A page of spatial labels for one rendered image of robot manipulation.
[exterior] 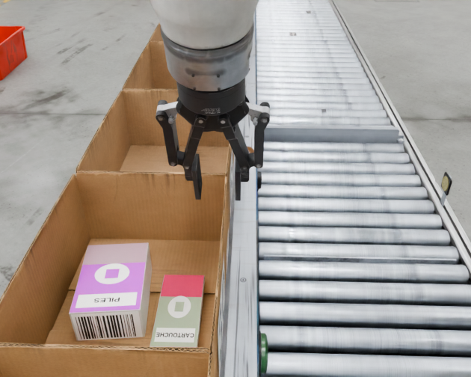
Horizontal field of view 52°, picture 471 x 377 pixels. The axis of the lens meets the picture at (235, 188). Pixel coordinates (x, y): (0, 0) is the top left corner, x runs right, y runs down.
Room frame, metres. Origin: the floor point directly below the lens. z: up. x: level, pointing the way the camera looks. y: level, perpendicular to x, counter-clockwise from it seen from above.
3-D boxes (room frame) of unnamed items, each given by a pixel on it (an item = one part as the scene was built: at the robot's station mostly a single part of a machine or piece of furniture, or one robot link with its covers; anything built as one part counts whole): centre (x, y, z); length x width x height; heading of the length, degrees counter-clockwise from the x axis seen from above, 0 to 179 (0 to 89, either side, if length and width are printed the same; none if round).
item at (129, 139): (0.96, 0.15, 0.96); 0.39 x 0.29 x 0.17; 178
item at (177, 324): (0.56, 0.10, 0.89); 0.16 x 0.07 x 0.02; 179
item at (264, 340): (0.54, -0.05, 0.81); 0.07 x 0.01 x 0.07; 178
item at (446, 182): (1.08, -0.57, 0.78); 0.05 x 0.01 x 0.11; 178
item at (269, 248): (0.89, -0.30, 0.72); 0.52 x 0.05 x 0.05; 88
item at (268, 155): (1.35, -0.31, 0.72); 0.52 x 0.05 x 0.05; 88
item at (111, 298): (0.59, 0.21, 0.92); 0.16 x 0.11 x 0.07; 4
